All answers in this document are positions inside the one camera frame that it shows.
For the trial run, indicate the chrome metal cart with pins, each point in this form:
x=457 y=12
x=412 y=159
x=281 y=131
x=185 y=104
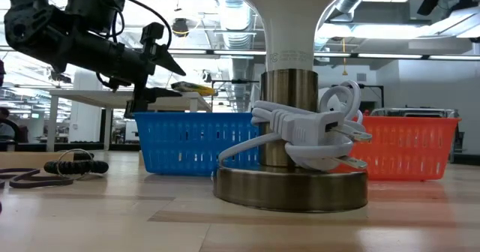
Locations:
x=412 y=112

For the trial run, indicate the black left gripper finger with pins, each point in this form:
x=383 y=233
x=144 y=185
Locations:
x=165 y=59
x=157 y=93

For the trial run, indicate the white background table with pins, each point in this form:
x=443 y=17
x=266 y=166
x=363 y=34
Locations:
x=112 y=99

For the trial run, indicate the black background frame stand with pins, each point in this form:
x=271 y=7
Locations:
x=240 y=81

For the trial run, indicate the blue plastic basket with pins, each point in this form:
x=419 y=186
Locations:
x=187 y=143

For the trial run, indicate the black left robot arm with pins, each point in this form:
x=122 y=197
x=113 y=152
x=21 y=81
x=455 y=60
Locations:
x=37 y=30

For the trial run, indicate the orange plastic basket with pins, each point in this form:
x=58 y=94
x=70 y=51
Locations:
x=408 y=147

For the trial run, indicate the dark purple rubber band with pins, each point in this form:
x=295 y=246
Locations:
x=41 y=182

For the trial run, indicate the person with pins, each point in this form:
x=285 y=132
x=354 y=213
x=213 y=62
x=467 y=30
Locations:
x=5 y=130

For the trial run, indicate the yellow item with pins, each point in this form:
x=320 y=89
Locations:
x=195 y=89

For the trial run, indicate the brass lamp with white bulb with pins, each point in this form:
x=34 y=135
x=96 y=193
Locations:
x=290 y=188

